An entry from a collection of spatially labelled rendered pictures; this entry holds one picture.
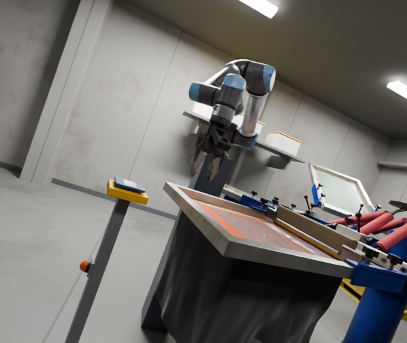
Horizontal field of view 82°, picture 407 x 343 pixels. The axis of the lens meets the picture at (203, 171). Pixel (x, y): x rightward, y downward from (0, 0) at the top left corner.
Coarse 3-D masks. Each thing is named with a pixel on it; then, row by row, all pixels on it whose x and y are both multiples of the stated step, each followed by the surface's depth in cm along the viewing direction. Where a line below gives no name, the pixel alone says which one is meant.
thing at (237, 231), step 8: (224, 224) 80; (232, 224) 85; (232, 232) 73; (240, 232) 77; (248, 232) 82; (256, 232) 86; (264, 232) 92; (256, 240) 74; (264, 240) 78; (272, 240) 83; (280, 240) 88; (288, 240) 93; (288, 248) 80; (296, 248) 84; (304, 248) 90; (312, 248) 96; (328, 256) 93
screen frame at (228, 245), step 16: (176, 192) 88; (192, 192) 106; (192, 208) 72; (240, 208) 118; (208, 224) 60; (224, 240) 52; (240, 240) 54; (224, 256) 51; (240, 256) 53; (256, 256) 55; (272, 256) 57; (288, 256) 59; (304, 256) 62; (320, 272) 65; (336, 272) 68; (352, 272) 71
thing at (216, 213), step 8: (208, 208) 97; (216, 208) 104; (216, 216) 87; (224, 216) 92; (232, 216) 99; (240, 216) 106; (240, 224) 90; (248, 224) 96; (256, 224) 102; (264, 224) 111; (272, 224) 120; (272, 232) 98; (288, 232) 113
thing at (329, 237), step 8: (280, 208) 118; (280, 216) 116; (288, 216) 112; (296, 216) 108; (304, 216) 105; (296, 224) 107; (304, 224) 103; (312, 224) 100; (320, 224) 97; (304, 232) 102; (312, 232) 99; (320, 232) 96; (328, 232) 93; (336, 232) 90; (320, 240) 95; (328, 240) 92; (336, 240) 89; (344, 240) 86; (352, 240) 84; (336, 248) 88; (352, 248) 84
